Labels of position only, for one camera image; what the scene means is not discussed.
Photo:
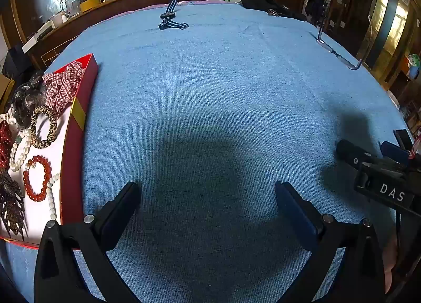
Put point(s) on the red jewelry box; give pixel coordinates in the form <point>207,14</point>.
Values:
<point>79,145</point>

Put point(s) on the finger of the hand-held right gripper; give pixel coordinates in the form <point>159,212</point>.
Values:
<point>348,151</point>
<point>393,151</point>

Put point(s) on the glass jug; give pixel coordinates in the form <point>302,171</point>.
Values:
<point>69,5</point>

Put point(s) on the red plaid scrunchie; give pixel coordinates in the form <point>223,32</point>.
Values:
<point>62,87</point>

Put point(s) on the black grey organza scrunchie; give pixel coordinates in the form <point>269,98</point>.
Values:
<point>26,99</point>

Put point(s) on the person's right hand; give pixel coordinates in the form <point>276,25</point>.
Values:
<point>389,263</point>

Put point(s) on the small metal keyring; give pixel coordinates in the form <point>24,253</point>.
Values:
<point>273,12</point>

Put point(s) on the small white pearl strand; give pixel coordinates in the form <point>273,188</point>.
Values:
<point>51,201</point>

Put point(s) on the clear eyeglasses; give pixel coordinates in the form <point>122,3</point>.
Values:
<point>335,53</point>

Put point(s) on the wooden stair railing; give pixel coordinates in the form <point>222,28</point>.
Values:
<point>348,10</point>

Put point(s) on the flat white box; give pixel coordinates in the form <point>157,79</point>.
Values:
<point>37,35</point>

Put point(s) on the blue table cloth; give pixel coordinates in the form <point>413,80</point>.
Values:
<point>213,92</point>

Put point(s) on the wooden brick-pattern counter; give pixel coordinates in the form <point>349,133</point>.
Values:
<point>131,3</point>

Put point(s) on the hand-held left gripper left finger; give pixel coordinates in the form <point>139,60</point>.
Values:
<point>123,215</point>

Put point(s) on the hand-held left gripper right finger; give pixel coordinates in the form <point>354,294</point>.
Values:
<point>296,214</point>

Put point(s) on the red polka dot scrunchie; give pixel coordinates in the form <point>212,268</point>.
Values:
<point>4,145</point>

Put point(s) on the black box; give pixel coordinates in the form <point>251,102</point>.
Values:
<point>14,59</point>

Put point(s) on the leopard print scrunchie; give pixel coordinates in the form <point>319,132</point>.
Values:
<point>52,127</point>

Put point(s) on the yellow tape roll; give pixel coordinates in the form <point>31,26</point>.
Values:
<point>89,3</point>

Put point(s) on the brown butterfly hair clip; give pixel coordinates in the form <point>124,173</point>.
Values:
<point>11,211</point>

